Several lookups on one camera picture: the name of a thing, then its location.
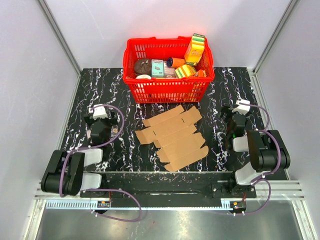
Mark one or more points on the tall orange yellow carton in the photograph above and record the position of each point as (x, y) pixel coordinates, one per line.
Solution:
(195, 49)

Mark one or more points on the yellow green striped box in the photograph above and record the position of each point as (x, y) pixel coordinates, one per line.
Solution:
(185, 71)

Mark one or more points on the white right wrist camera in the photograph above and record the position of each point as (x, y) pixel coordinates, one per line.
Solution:
(242, 107)

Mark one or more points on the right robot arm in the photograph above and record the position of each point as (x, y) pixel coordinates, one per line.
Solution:
(267, 151)

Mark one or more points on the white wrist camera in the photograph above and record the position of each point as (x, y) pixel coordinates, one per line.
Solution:
(98, 111)
(242, 107)

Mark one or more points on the pink small box in basket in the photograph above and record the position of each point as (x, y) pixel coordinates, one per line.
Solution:
(168, 72)

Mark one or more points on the brown round cookie pack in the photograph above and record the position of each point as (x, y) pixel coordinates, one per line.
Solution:
(143, 66)

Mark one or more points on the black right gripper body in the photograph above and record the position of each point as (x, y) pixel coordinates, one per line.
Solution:
(227, 110)

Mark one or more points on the aluminium frame rail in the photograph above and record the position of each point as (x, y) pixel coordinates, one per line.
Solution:
(59, 35)

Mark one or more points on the white round lid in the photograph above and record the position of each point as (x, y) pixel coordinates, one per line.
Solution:
(144, 76)

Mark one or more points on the brown cardboard box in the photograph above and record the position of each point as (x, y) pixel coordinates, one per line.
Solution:
(175, 135)

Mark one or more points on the teal snack box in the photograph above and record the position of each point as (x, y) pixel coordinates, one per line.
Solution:
(157, 68)

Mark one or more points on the small orange packet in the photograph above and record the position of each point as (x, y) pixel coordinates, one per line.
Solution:
(200, 74)

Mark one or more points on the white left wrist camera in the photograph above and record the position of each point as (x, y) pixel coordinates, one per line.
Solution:
(98, 111)

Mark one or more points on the red plastic shopping basket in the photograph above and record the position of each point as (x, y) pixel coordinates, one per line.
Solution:
(165, 90)

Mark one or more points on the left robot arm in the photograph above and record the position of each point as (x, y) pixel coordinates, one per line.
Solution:
(64, 173)

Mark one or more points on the orange tube with blue cap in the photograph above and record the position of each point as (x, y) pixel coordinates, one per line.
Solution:
(173, 62)

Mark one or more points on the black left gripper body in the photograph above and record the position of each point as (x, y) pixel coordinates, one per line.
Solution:
(107, 122)

